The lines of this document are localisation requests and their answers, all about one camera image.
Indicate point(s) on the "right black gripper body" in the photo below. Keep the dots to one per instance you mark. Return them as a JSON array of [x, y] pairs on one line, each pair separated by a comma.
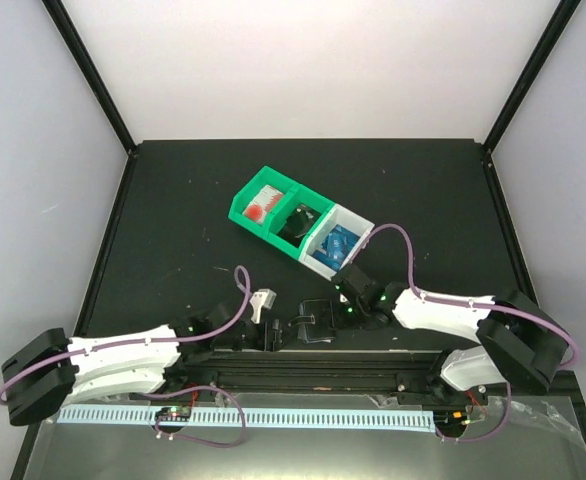
[[355, 316]]

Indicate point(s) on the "clear sleeve card holder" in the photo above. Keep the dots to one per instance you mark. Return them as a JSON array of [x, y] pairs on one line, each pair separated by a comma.
[[315, 322]]

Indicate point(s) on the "white plastic card bin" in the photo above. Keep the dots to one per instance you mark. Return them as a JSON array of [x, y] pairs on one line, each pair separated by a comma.
[[336, 215]]

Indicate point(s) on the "green double compartment bin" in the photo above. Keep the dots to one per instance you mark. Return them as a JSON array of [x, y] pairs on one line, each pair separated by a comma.
[[289, 196]]

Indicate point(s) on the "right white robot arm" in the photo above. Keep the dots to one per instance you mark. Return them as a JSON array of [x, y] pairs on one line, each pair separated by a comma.
[[514, 341]]

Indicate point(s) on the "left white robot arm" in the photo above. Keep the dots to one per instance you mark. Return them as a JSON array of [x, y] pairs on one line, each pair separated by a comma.
[[54, 370]]

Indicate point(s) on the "blue cards in bin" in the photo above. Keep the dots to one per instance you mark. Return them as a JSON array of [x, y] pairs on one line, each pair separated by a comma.
[[336, 247]]

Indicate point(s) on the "red and white cards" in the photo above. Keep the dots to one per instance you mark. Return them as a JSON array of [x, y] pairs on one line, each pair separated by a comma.
[[262, 204]]

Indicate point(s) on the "left circuit board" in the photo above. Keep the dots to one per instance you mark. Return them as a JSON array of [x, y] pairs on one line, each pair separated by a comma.
[[173, 414]]

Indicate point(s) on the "circuit board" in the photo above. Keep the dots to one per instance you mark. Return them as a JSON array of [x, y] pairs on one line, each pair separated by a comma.
[[455, 418], [173, 414]]

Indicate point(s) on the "right circuit board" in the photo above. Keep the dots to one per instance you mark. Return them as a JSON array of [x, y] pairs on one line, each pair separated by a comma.
[[455, 418]]

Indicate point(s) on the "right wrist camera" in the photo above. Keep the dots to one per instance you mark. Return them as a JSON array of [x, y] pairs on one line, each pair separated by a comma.
[[353, 280]]

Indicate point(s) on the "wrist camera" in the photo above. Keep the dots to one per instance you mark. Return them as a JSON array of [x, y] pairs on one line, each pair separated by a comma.
[[353, 280], [262, 299]]

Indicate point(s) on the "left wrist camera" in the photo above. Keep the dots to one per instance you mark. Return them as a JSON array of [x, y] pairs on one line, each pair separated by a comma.
[[262, 299]]

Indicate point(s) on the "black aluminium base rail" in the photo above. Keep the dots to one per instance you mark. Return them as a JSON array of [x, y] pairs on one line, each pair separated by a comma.
[[408, 377]]

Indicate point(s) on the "white slotted cable duct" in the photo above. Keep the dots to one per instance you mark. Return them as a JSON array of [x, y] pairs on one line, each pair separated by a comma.
[[139, 415]]

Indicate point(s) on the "right black frame post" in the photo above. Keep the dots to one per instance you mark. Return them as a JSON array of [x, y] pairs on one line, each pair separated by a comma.
[[545, 45]]

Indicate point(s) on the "black frame post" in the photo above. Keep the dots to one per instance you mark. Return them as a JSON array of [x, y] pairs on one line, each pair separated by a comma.
[[545, 45], [74, 43]]

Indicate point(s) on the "left black frame post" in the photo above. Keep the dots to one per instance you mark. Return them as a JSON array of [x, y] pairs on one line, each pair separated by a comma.
[[74, 43]]

